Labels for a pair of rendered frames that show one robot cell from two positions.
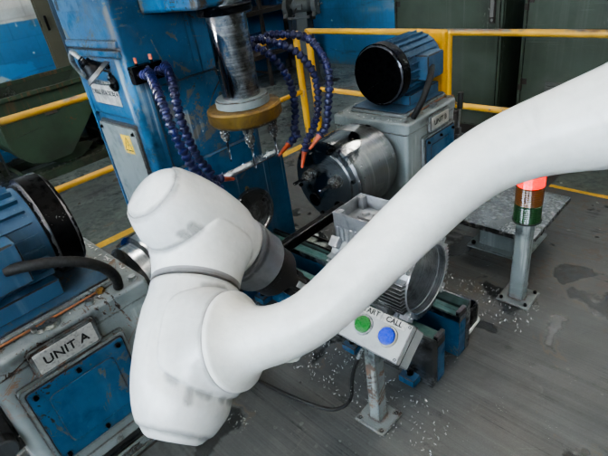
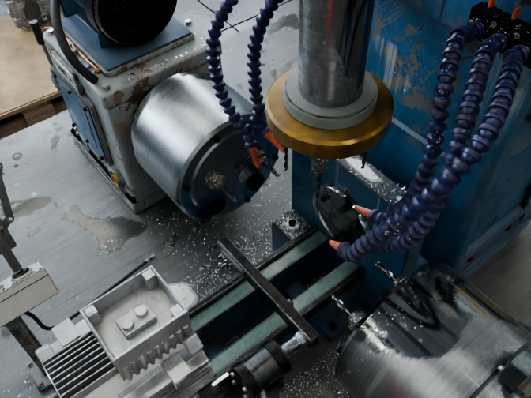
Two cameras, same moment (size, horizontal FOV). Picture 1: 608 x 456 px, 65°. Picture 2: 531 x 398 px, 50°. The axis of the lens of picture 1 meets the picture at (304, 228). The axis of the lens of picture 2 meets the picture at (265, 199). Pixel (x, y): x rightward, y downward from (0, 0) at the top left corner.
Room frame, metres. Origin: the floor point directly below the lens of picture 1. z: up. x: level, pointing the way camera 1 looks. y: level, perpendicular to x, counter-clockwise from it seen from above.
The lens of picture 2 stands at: (1.12, -0.53, 1.86)
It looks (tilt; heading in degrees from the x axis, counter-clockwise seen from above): 50 degrees down; 95
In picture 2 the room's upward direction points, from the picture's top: 2 degrees counter-clockwise
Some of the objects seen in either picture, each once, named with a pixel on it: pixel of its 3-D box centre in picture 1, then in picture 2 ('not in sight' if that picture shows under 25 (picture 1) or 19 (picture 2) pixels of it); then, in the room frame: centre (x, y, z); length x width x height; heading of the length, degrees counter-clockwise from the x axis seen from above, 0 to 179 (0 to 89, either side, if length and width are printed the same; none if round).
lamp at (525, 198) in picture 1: (529, 193); not in sight; (0.93, -0.51, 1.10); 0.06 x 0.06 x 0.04
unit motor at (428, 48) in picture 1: (414, 101); not in sight; (1.53, -0.42, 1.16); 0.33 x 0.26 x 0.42; 132
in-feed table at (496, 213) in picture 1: (508, 223); not in sight; (1.18, -0.60, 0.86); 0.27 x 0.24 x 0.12; 132
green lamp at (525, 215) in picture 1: (527, 211); not in sight; (0.93, -0.51, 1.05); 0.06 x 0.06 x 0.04
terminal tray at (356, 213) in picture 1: (369, 223); (138, 322); (0.89, -0.14, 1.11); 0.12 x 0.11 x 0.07; 42
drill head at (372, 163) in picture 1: (352, 167); (450, 377); (1.35, -0.18, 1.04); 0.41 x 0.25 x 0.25; 132
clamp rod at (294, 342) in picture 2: not in sight; (285, 350); (1.10, -0.13, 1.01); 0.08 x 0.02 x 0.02; 42
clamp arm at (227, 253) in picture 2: (312, 228); (265, 289); (1.06, -0.02, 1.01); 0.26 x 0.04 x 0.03; 132
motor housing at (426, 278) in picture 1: (387, 263); (128, 366); (0.86, -0.17, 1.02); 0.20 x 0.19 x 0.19; 42
